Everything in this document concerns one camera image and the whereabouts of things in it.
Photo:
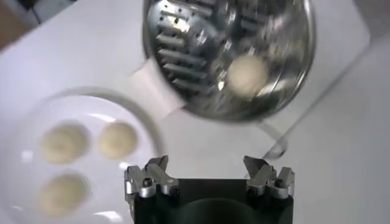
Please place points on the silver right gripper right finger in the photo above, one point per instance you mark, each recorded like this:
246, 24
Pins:
262, 179

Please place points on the white steamed baozi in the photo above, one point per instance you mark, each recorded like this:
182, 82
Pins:
246, 76
62, 195
64, 143
117, 140

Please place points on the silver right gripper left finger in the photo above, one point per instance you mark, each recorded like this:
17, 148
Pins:
161, 178

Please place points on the stainless steel steamer basket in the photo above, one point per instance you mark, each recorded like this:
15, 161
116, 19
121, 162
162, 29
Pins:
189, 54

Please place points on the white round plate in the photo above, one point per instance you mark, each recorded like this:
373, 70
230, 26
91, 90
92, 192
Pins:
100, 179

